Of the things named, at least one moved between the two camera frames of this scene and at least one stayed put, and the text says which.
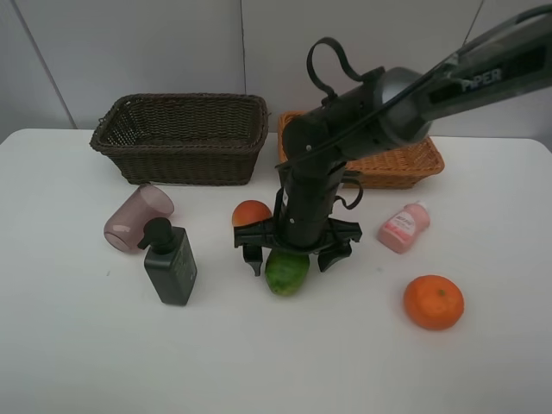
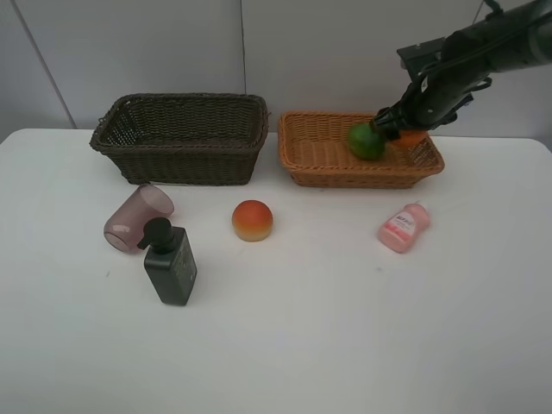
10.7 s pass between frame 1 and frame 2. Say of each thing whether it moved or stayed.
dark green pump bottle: stayed
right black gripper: moved
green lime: moved
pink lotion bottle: stayed
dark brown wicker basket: stayed
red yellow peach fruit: stayed
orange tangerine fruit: moved
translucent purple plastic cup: stayed
